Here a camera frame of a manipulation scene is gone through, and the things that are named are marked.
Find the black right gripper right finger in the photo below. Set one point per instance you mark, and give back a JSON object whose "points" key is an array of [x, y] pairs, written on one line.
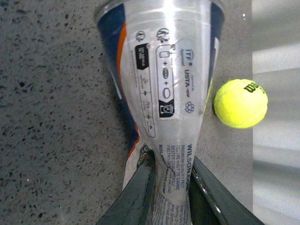
{"points": [[211, 203]]}

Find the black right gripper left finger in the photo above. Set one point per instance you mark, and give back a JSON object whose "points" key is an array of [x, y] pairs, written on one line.
{"points": [[134, 203]]}

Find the clear plastic tennis ball can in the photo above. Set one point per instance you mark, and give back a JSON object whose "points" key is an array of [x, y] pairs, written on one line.
{"points": [[161, 54]]}

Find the yellow tennis ball with logo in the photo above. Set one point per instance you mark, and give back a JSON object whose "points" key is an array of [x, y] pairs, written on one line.
{"points": [[241, 103]]}

